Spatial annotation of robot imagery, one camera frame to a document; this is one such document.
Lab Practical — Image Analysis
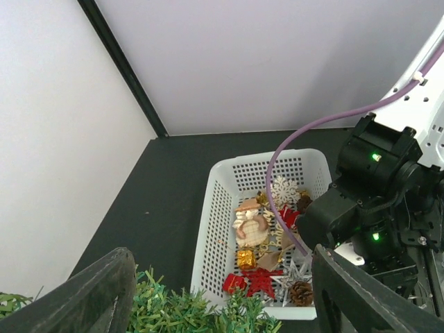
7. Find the burlap bow ornament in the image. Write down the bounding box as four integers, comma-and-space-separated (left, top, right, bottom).
257, 231, 296, 272

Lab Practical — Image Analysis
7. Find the white plastic basket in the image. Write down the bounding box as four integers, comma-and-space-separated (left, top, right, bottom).
191, 148, 332, 321

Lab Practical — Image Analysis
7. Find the small green christmas tree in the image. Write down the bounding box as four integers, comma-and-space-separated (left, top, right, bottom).
0, 265, 284, 333

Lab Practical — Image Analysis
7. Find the red poinsettia ornament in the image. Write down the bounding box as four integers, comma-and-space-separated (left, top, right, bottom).
279, 205, 300, 230

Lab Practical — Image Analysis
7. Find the white wooden snowflake ornament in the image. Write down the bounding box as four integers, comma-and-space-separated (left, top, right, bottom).
271, 176, 300, 207

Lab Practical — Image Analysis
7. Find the red star ornament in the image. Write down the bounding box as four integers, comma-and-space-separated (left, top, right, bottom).
241, 268, 283, 299

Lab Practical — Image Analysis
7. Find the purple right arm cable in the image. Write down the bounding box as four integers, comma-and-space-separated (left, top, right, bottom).
266, 43, 444, 258

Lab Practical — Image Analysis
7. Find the black frame post left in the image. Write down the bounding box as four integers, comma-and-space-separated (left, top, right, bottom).
78, 0, 169, 138

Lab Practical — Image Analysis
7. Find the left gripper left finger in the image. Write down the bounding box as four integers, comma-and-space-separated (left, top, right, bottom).
1, 248, 136, 332

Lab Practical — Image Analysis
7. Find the brown pine cone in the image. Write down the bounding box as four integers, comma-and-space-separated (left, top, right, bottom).
289, 281, 314, 307
296, 195, 313, 214

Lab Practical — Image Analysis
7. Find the silver star ornament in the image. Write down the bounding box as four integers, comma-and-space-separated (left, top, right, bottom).
271, 260, 313, 307

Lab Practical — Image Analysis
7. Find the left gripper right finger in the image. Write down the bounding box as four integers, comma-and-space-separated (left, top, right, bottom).
311, 244, 443, 332

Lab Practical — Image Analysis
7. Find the gold gift box ornament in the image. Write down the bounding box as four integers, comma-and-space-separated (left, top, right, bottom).
237, 249, 257, 271

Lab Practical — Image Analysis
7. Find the red gift box ornament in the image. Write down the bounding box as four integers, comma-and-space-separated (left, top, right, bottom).
222, 273, 247, 295

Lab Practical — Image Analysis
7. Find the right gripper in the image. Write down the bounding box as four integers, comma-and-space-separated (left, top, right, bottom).
296, 189, 367, 248

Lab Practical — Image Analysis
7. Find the wooden merry christmas sign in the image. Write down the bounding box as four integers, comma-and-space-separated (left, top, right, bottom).
259, 207, 283, 256

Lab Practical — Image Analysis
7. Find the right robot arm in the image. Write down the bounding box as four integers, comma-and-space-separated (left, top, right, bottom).
297, 24, 443, 248

